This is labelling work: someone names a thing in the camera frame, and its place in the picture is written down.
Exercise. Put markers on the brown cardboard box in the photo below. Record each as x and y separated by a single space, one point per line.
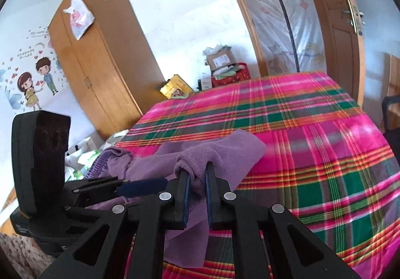
222 60

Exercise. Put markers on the wooden door frame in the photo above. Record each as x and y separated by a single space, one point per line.
243 22

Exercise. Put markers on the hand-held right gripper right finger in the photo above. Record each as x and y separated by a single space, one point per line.
208 201

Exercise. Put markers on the wooden wardrobe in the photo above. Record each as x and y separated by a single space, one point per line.
103 79

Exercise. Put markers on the cartoon couple wall sticker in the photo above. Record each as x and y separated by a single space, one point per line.
29 88

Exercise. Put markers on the small white box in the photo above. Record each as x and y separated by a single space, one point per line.
204 82

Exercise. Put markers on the white paper bag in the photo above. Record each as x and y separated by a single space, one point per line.
92 146

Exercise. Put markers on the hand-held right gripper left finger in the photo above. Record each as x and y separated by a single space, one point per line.
186 201

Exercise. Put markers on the light wooden board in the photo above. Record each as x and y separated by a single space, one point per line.
393 76

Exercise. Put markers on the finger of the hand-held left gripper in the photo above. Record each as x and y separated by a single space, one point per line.
140 187

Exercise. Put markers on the printed translucent door curtain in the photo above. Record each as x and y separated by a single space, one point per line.
281 22

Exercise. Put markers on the person's left forearm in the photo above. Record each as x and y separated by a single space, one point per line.
18 254

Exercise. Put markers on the purple fleece garment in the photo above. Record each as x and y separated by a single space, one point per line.
225 154

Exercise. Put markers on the wooden door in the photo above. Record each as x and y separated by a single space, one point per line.
337 47

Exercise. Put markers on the pink green plaid bed sheet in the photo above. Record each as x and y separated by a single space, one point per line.
312 147

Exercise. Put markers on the red round basket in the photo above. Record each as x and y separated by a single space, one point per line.
231 79

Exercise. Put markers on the white plastic bag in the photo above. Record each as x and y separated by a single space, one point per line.
78 19

